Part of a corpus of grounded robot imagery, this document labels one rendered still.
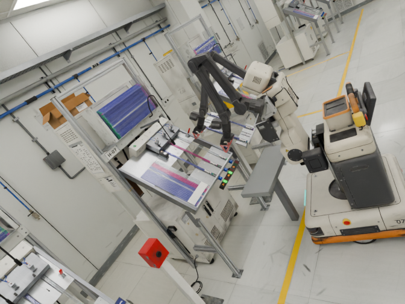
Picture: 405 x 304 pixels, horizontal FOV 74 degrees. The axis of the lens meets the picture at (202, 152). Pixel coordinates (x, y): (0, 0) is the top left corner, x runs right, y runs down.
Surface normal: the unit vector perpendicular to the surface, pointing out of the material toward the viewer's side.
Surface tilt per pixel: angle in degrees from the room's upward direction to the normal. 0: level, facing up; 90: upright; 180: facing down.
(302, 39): 90
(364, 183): 92
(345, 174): 90
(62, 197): 90
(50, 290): 47
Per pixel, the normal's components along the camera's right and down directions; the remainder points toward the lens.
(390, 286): -0.52, -0.78
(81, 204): 0.72, -0.18
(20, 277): 0.17, -0.66
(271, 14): -0.46, 0.60
